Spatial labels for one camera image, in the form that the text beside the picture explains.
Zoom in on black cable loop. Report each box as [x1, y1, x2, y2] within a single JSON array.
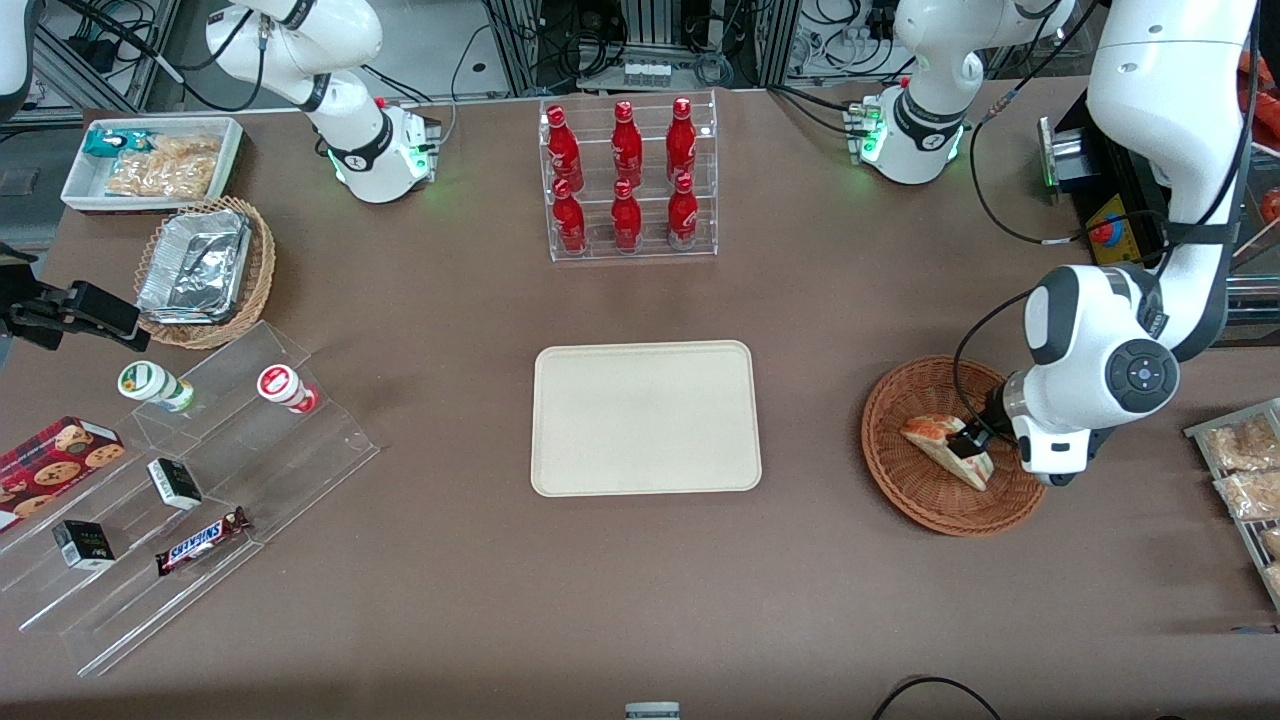
[[868, 676, 1004, 720]]

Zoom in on black food warmer machine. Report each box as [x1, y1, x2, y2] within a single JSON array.
[[1037, 88, 1280, 349]]

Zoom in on light wicker basket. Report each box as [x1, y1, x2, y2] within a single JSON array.
[[132, 195, 277, 350]]

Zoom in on brown round wicker basket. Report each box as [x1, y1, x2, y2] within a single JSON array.
[[861, 355, 1048, 539]]

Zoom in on beige rectangular plastic tray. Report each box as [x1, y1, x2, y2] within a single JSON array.
[[530, 340, 763, 498]]

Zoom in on clear acrylic stepped stand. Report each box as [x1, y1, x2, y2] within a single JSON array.
[[0, 319, 382, 680]]

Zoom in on red cookie box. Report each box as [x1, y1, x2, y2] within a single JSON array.
[[0, 415, 127, 534]]

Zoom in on stacked aluminium foil trays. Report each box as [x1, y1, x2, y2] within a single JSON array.
[[136, 207, 253, 326]]

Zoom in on white rectangular snack bin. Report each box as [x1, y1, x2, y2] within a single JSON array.
[[60, 116, 245, 217]]

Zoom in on green snack packet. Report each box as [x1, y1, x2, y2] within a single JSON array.
[[82, 129, 153, 161]]

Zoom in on metal wire snack tray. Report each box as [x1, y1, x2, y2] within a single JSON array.
[[1182, 397, 1280, 613]]

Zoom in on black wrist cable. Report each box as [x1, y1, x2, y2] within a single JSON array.
[[952, 287, 1043, 453]]

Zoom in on red lid yogurt cup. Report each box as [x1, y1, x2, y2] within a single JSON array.
[[255, 363, 322, 416]]

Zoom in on clear bag of crackers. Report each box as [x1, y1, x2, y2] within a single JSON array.
[[104, 134, 223, 199]]

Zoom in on red cola bottle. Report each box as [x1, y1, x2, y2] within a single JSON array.
[[666, 172, 700, 250], [551, 179, 588, 255], [666, 96, 698, 183], [611, 99, 645, 187], [610, 178, 644, 252], [546, 104, 585, 193]]

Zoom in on clear acrylic bottle rack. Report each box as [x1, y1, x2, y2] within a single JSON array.
[[538, 89, 720, 264]]

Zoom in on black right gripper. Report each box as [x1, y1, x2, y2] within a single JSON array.
[[0, 255, 153, 353]]

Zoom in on black base cable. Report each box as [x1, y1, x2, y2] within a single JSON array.
[[965, 85, 1171, 247]]

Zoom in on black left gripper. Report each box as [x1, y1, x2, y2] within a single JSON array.
[[947, 384, 1017, 462]]

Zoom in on small black carton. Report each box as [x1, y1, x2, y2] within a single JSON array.
[[146, 457, 204, 512], [51, 519, 117, 572]]

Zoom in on green lid yogurt cup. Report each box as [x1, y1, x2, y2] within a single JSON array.
[[116, 359, 197, 414]]

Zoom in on snickers chocolate bar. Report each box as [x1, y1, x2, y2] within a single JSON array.
[[154, 506, 252, 578]]

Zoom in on triangular sandwich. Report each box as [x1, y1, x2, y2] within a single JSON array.
[[899, 412, 997, 494]]

